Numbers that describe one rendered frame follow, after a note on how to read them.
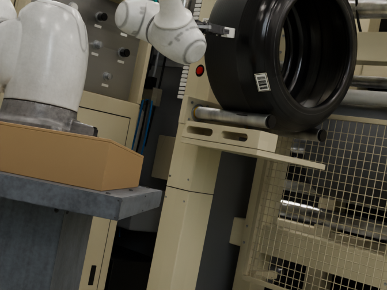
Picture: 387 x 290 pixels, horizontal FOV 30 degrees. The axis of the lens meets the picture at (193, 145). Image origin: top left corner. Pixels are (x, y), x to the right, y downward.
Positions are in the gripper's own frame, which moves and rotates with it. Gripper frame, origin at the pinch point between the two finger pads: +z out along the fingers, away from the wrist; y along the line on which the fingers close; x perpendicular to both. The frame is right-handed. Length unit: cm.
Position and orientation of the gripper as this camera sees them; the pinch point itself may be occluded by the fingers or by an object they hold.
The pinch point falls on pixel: (225, 31)
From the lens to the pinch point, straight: 228.7
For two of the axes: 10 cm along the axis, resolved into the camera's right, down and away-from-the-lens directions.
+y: -6.8, -1.2, 7.2
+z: 7.3, 0.1, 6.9
